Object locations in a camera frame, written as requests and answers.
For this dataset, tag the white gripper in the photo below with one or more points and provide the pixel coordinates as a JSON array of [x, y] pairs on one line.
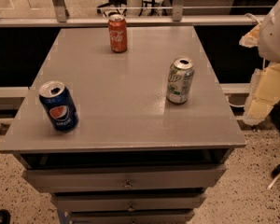
[[275, 36]]

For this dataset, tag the blue Pepsi can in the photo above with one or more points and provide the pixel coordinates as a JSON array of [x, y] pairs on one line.
[[59, 105]]

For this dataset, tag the white green 7UP can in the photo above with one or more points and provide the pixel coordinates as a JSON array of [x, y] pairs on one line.
[[179, 80]]

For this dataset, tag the orange Coca-Cola can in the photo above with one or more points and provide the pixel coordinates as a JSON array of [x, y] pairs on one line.
[[117, 33]]

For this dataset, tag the black white caster leg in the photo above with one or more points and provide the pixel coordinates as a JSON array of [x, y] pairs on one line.
[[275, 176]]

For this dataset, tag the grey drawer cabinet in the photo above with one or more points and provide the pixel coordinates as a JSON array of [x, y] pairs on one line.
[[134, 157]]

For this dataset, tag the black shoe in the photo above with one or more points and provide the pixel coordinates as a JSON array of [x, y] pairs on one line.
[[4, 217]]

